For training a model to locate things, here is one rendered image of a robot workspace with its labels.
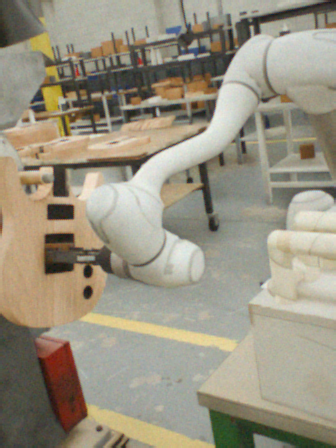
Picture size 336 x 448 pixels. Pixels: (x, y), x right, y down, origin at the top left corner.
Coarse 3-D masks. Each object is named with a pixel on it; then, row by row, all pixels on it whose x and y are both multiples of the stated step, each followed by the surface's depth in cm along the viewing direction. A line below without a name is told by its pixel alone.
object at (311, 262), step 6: (294, 228) 81; (300, 228) 79; (300, 258) 81; (306, 258) 81; (312, 258) 81; (318, 258) 82; (306, 264) 81; (312, 264) 81; (318, 264) 82; (312, 270) 81; (318, 270) 82; (306, 276) 82; (312, 276) 82; (318, 276) 82
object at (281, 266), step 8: (272, 248) 74; (272, 256) 74; (280, 256) 74; (288, 256) 74; (272, 264) 75; (280, 264) 74; (288, 264) 74; (272, 272) 76; (280, 272) 75; (288, 272) 75; (272, 280) 76; (280, 280) 75; (288, 280) 75; (280, 288) 75; (288, 288) 75; (280, 296) 76; (288, 296) 76; (296, 296) 76; (280, 304) 76; (288, 304) 76
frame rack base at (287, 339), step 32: (320, 288) 79; (256, 320) 79; (288, 320) 75; (320, 320) 72; (256, 352) 81; (288, 352) 77; (320, 352) 74; (288, 384) 79; (320, 384) 76; (320, 416) 78
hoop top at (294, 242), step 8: (272, 232) 74; (280, 232) 74; (288, 232) 73; (296, 232) 72; (304, 232) 72; (312, 232) 71; (272, 240) 74; (280, 240) 73; (288, 240) 72; (296, 240) 71; (304, 240) 71; (312, 240) 70; (320, 240) 69; (328, 240) 69; (280, 248) 73; (288, 248) 72; (296, 248) 71; (304, 248) 71; (312, 248) 70; (320, 248) 69; (328, 248) 68; (320, 256) 70; (328, 256) 69
